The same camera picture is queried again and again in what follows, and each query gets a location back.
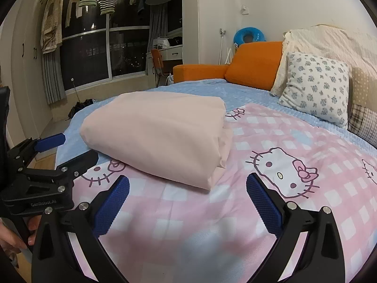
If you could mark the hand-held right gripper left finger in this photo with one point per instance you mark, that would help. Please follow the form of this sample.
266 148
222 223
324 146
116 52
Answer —
113 206

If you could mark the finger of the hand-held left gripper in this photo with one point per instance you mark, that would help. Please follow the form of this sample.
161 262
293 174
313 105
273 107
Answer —
50 142
82 160

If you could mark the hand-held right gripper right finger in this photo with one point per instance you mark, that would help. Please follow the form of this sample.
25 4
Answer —
263 203

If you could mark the pink hooded jacket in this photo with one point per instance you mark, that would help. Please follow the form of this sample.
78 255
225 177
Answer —
153 135

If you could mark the person's left hand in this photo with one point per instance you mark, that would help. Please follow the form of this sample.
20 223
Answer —
11 237

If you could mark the pink checked cat-print blanket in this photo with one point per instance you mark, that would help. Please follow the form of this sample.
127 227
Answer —
206 212

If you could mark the beige wardrobe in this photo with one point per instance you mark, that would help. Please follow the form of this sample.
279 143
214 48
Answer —
26 64

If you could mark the large window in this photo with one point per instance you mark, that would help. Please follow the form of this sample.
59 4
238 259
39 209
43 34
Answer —
85 59

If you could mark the orange chair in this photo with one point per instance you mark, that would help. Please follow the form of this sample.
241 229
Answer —
156 59

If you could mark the white floral pillow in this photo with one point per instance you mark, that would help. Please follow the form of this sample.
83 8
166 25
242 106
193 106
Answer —
315 88

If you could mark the beige patchwork pillow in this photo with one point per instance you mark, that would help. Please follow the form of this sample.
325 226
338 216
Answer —
362 109

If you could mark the white desk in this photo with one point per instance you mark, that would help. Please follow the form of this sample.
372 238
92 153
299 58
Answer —
173 53

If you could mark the white desktop appliance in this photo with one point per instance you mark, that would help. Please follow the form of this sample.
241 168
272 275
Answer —
162 42

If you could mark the white folding stand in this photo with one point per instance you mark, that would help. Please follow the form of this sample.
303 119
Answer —
227 56

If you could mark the black desktop bag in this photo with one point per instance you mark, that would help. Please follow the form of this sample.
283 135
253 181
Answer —
176 40

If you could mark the cream quilt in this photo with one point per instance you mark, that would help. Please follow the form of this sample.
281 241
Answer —
338 41

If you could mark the white wall switch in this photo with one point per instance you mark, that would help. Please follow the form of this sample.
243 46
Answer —
244 9

